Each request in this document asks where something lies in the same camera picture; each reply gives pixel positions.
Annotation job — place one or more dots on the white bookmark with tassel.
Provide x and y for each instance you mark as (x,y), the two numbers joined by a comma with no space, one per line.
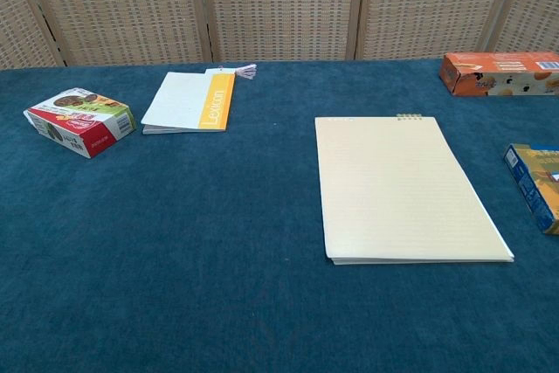
(245,71)

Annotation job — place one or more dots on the red green cookie box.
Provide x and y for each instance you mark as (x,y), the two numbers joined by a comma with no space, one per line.
(78,122)

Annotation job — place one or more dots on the tan paper notebook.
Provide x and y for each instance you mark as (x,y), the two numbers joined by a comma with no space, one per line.
(393,189)

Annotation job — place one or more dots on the blue yellow card box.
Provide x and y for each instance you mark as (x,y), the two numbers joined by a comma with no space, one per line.
(535,181)

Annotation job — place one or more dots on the white notebook yellow Lexicon band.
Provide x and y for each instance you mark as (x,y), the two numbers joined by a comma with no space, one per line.
(179,102)

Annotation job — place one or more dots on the woven bamboo folding screen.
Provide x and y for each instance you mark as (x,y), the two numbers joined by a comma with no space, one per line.
(279,6)

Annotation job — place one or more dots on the orange snack box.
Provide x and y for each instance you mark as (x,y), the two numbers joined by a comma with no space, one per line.
(498,73)

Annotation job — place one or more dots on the teal blue table cloth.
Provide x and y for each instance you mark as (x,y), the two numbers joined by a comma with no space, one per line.
(174,237)

